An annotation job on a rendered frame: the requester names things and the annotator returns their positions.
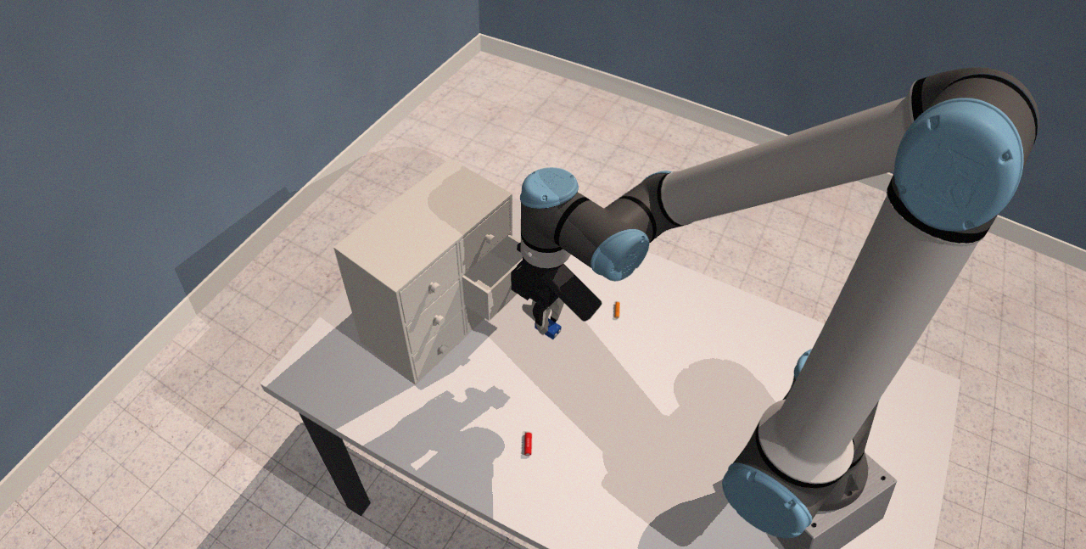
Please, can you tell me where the blue nine-volt battery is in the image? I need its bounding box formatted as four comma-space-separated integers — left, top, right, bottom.
545, 318, 561, 339

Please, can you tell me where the beige chest of drawers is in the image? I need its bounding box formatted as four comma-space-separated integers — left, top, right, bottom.
333, 159, 512, 385

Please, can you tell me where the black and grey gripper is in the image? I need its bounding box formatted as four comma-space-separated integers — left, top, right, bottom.
512, 258, 564, 335

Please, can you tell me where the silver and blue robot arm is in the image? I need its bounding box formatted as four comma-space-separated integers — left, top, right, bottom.
520, 67, 1039, 538

